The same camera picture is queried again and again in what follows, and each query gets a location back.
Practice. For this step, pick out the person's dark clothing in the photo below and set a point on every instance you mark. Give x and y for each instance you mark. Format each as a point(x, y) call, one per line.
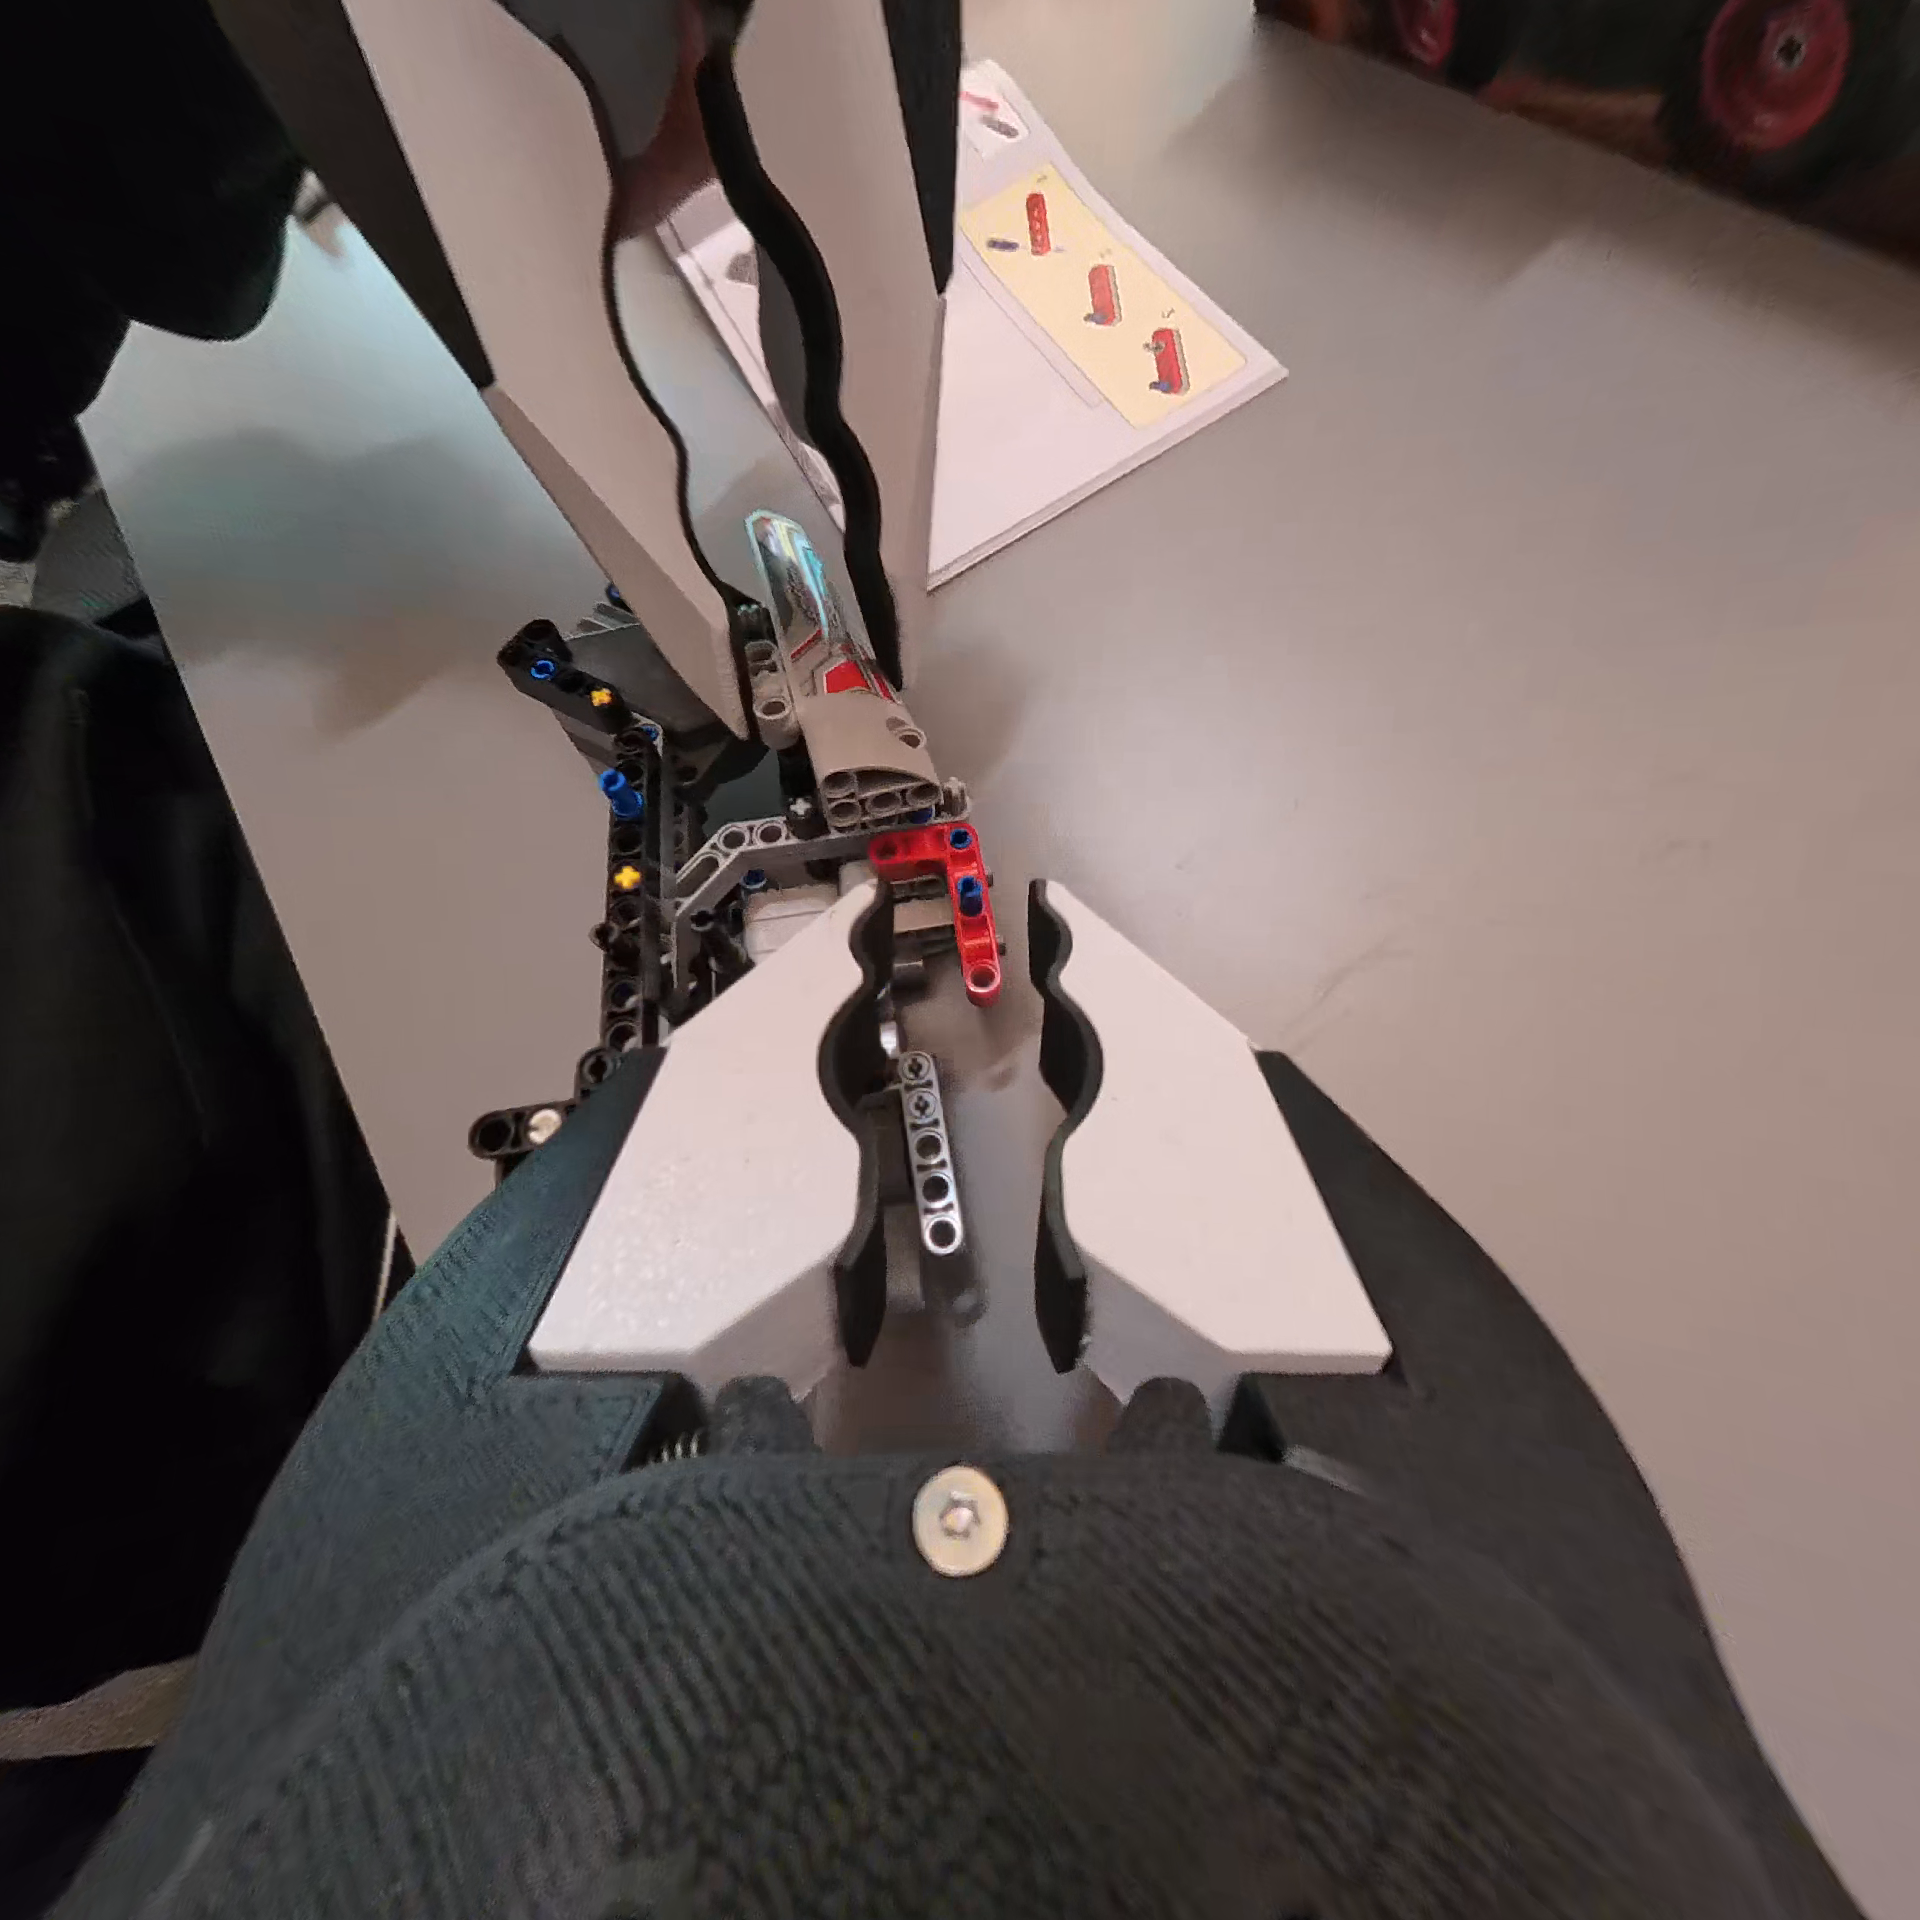
point(148, 1049)

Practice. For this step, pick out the brick vehicle chassis model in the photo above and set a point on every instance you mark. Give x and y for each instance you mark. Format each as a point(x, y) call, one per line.
point(930, 856)

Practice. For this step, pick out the person's left forearm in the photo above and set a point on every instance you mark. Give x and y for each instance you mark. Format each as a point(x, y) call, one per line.
point(136, 150)

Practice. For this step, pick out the grey curved brick panel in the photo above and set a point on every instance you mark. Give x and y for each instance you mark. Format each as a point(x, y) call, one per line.
point(840, 704)

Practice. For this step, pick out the person's left hand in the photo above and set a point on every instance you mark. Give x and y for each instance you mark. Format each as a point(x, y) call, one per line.
point(668, 172)

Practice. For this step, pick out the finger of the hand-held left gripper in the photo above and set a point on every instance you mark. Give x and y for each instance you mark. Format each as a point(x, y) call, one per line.
point(555, 345)
point(868, 271)

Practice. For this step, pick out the grey desk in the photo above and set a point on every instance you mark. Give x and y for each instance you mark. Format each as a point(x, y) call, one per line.
point(1499, 751)

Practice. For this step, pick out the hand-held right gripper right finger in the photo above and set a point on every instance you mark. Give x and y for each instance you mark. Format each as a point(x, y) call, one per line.
point(1201, 1200)

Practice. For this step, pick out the building instruction booklet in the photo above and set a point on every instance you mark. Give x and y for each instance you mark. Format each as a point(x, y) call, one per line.
point(1049, 436)

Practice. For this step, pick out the dark toy set box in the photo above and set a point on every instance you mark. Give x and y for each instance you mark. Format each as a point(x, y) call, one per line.
point(1723, 90)

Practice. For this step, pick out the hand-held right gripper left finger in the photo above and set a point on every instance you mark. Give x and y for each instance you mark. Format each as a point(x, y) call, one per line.
point(704, 1200)

